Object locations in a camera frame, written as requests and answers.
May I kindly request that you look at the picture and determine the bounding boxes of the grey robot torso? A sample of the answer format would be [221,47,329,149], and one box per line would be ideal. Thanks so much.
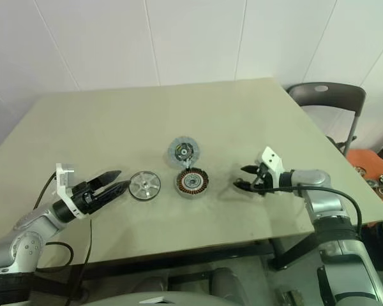
[82,286,237,306]

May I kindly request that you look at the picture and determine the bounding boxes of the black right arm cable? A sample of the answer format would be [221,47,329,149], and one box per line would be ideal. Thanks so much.
[258,186,363,246]

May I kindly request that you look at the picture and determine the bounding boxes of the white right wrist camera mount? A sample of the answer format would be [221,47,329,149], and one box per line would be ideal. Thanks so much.
[254,146,284,189]

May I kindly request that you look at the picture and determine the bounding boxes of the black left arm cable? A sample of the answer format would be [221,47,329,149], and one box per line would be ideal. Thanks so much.
[34,171,75,273]

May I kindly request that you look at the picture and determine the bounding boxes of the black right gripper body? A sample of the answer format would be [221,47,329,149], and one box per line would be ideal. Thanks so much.
[250,163,274,195]

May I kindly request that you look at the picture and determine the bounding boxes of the black folding chair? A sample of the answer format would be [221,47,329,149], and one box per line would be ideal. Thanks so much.
[287,82,368,157]

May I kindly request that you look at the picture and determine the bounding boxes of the black metal table frame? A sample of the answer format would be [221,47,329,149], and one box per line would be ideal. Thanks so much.
[28,231,319,289]

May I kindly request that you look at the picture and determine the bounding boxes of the motor stator with copper windings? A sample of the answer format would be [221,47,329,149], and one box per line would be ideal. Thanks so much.
[173,168,212,200]

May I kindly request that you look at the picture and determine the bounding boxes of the thin black loose cable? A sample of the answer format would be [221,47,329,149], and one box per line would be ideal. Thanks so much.
[78,219,93,293]

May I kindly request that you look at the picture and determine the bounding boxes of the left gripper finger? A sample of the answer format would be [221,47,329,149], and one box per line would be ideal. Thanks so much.
[88,170,122,190]
[93,180,130,205]

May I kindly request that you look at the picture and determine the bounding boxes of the shiny metal bracket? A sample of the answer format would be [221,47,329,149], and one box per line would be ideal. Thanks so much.
[275,288,308,306]

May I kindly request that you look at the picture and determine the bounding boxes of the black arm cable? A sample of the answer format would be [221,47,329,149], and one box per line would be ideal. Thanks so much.
[258,186,363,246]
[34,171,75,273]

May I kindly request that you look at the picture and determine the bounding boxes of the motor parts on orange tray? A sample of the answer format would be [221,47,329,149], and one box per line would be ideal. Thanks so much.
[346,149,383,215]

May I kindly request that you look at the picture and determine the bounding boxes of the grey motor cover with board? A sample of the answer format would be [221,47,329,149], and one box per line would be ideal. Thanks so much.
[166,135,200,170]

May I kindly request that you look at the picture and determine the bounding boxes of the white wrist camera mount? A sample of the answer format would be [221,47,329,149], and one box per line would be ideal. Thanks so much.
[254,146,284,189]
[54,163,87,221]

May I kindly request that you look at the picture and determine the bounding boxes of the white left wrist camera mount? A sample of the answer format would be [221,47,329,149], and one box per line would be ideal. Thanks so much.
[54,163,87,221]

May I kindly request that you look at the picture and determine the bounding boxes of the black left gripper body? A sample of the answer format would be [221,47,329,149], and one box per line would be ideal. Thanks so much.
[70,181,101,215]

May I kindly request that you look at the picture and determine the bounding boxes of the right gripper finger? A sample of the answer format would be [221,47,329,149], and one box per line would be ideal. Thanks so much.
[234,179,254,192]
[240,164,260,176]

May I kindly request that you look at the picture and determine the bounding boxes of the silver spoked motor rotor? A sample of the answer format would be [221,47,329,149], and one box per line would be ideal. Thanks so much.
[128,171,162,201]

